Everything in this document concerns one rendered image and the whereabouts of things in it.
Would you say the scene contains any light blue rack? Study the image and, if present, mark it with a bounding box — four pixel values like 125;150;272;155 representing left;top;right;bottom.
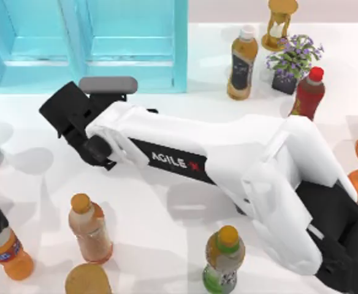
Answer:
0;0;188;94

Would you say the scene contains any pale tea bottle orange cap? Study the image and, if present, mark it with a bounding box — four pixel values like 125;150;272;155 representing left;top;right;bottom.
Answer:
68;192;114;264

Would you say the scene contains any orange soda bottle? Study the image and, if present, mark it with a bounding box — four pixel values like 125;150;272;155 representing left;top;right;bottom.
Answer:
0;227;34;281

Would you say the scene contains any golden brown round object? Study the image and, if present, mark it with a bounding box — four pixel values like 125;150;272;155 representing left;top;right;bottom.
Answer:
64;263;112;294

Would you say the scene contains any amber bottle white cap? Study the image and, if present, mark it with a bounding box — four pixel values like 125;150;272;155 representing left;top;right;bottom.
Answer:
226;24;259;101

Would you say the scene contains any green bottle orange cap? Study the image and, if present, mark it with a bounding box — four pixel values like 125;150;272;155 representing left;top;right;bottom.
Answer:
201;225;246;294

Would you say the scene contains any golden hourglass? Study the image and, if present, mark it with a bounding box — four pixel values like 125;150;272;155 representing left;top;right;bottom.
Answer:
261;0;300;50

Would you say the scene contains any purple flower plant pot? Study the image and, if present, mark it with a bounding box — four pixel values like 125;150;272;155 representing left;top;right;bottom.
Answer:
264;34;324;95

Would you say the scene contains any red bottle red cap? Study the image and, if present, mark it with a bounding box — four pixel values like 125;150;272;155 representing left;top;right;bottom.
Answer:
288;66;326;122

